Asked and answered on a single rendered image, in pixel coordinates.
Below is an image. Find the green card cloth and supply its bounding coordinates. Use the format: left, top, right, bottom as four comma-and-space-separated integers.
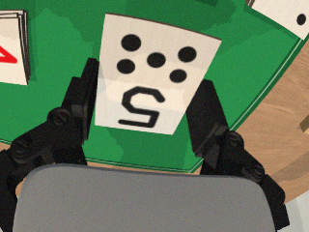
0, 0, 299, 169

